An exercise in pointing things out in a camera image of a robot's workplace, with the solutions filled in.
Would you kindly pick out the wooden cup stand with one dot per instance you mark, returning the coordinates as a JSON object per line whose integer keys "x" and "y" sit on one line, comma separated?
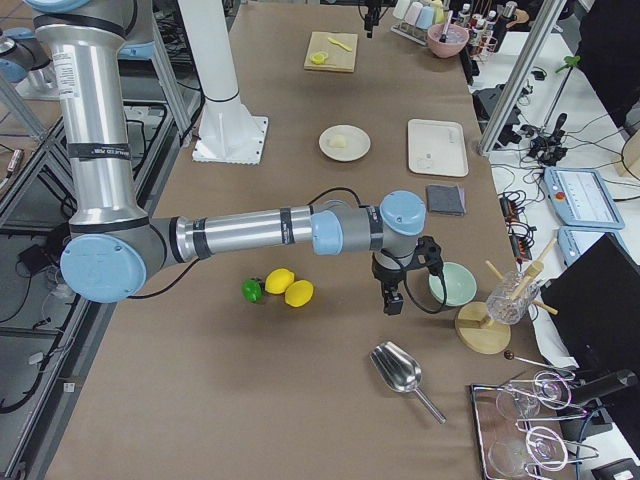
{"x": 478, "y": 331}

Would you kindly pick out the yellow lemon far from lime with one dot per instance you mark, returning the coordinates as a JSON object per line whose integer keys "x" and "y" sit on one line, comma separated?
{"x": 299, "y": 293}

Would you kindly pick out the pink ice bowl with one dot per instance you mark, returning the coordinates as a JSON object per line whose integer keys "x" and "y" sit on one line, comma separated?
{"x": 457, "y": 38}

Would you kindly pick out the metal scoop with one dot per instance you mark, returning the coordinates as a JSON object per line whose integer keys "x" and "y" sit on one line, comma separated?
{"x": 402, "y": 374}

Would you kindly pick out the wine glass rack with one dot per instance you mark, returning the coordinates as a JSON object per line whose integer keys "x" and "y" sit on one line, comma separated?
{"x": 534, "y": 427}

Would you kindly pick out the yellow plastic knife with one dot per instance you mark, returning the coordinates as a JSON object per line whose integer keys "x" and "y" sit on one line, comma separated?
{"x": 339, "y": 44}

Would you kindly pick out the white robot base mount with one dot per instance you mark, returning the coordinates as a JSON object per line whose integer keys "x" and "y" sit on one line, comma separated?
{"x": 228, "y": 133}

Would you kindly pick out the bamboo cutting board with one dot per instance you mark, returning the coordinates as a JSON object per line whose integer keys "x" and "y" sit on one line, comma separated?
{"x": 339, "y": 60}

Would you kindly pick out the green lime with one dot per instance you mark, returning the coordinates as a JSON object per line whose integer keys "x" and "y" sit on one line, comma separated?
{"x": 253, "y": 289}

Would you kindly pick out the yellow lemon near lime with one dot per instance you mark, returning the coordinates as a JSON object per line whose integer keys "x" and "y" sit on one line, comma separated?
{"x": 279, "y": 280}

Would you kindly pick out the aluminium frame post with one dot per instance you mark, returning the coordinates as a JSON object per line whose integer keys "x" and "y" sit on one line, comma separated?
{"x": 548, "y": 16}

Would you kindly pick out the cream rabbit tray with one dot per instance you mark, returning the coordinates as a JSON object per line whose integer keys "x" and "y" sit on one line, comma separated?
{"x": 436, "y": 148}

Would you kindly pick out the cream round plate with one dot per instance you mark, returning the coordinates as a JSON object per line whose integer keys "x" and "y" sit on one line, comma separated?
{"x": 344, "y": 143}

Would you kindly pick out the teach pendant upper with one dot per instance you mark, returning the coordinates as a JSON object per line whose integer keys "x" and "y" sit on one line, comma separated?
{"x": 580, "y": 198}

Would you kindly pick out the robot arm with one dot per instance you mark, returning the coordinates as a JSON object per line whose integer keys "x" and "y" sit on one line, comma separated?
{"x": 116, "y": 246}

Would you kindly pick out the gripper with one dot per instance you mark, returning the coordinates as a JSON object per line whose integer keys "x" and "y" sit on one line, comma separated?
{"x": 386, "y": 277}

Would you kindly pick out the lemon slices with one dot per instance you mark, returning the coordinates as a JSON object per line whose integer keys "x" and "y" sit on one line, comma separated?
{"x": 319, "y": 58}

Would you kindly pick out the teach pendant lower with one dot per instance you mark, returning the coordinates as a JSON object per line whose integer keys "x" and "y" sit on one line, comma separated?
{"x": 574, "y": 241}

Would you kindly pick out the black handled tool in bowl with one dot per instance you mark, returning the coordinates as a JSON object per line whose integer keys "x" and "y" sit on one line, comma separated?
{"x": 445, "y": 27}

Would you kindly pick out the teach pendant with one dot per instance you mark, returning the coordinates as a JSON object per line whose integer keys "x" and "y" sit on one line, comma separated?
{"x": 580, "y": 198}
{"x": 574, "y": 241}

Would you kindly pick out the mint green bowl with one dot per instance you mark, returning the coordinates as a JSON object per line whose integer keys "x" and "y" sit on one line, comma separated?
{"x": 460, "y": 283}

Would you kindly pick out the grey folded cloth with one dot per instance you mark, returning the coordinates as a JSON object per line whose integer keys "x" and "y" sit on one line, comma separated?
{"x": 446, "y": 199}

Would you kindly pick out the black monitor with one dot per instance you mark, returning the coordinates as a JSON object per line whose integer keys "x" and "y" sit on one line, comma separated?
{"x": 597, "y": 298}

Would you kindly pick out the glass cup on stand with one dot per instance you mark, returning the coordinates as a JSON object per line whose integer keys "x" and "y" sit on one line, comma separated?
{"x": 506, "y": 308}

